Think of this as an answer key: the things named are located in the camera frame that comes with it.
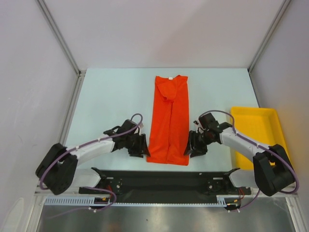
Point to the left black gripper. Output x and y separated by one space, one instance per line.
141 149

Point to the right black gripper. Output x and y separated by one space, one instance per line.
196 144

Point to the orange t-shirt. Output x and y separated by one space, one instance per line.
170 121

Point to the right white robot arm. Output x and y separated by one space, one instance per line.
272 169

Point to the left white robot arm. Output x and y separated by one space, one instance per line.
58 170

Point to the yellow plastic bin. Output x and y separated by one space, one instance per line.
261 124

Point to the white slotted cable duct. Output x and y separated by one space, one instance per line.
211 201

